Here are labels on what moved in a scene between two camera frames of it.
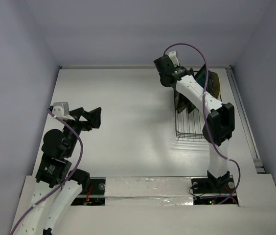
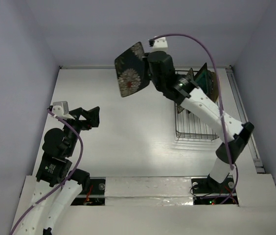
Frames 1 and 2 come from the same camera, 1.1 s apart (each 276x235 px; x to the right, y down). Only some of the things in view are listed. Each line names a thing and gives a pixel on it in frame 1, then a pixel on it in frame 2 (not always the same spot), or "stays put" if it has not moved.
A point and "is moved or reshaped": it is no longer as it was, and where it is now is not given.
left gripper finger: (94, 119) stays put
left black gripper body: (76, 125) stays put
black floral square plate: (181, 103) is moved or reshaped
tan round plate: (216, 85) stays put
